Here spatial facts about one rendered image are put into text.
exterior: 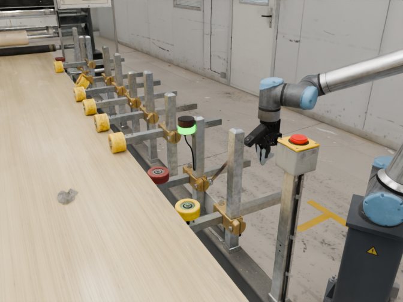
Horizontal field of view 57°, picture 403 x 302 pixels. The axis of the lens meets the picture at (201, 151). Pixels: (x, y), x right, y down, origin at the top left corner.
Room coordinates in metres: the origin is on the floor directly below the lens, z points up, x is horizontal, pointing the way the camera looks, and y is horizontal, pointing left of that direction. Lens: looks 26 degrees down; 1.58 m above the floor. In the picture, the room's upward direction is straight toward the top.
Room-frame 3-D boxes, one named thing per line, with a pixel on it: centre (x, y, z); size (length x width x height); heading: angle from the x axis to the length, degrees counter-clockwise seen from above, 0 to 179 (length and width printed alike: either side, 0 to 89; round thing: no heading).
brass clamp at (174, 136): (1.48, 0.14, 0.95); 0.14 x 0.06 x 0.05; 28
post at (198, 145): (1.23, 0.01, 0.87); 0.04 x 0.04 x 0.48; 28
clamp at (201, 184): (1.25, 0.03, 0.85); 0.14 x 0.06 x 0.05; 28
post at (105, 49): (2.34, 0.60, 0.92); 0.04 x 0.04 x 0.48; 28
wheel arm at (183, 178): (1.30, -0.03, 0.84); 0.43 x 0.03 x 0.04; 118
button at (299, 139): (0.78, -0.23, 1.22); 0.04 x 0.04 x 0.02
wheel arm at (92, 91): (2.16, 0.48, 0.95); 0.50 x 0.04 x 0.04; 118
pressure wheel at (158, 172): (1.20, 0.16, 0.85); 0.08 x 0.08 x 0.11
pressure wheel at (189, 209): (0.98, 0.04, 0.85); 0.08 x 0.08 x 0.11
